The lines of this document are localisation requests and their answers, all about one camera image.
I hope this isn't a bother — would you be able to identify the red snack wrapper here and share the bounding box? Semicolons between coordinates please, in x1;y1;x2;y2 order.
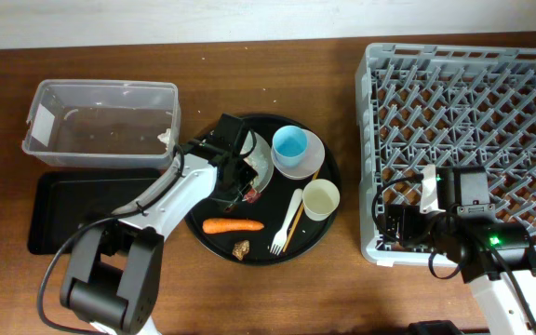
244;188;261;204

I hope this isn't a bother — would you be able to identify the grey plate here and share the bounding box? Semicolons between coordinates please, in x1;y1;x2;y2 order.
240;130;275;194

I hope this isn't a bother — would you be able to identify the blue plastic cup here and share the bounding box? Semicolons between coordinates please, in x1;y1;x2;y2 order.
272;126;308;168

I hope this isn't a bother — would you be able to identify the white bowl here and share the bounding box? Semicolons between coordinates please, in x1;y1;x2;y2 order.
271;129;326;180

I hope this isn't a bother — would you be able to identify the cream paper cup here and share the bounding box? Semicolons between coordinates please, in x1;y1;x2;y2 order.
302;179;341;221

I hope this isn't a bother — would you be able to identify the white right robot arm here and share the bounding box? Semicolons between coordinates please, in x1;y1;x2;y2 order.
380;204;536;334

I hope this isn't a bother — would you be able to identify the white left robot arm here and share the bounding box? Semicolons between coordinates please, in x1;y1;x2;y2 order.
55;153;272;334

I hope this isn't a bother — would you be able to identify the grey dishwasher rack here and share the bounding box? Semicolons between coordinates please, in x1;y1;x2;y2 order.
355;43;536;267

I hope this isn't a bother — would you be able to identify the clear plastic waste bin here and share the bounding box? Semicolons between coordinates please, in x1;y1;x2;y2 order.
21;79;181;169

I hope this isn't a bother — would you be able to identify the orange carrot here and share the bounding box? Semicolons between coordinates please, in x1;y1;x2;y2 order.
202;218;264;235

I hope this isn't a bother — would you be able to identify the round black serving tray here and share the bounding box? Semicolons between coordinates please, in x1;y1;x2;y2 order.
185;114;336;265

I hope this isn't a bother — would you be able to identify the brown food scrap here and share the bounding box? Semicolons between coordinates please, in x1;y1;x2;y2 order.
232;240;250;261

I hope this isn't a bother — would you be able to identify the crumpled white tissue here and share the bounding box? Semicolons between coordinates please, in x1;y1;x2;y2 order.
157;128;171;150

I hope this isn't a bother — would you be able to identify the white plastic fork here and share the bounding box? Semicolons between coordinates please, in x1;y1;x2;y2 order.
270;189;302;255

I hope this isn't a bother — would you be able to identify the wooden chopstick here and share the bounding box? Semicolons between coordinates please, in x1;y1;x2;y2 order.
283;168;321;252

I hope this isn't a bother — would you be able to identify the black rectangular tray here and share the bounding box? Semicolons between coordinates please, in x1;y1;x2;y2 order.
27;168;160;255

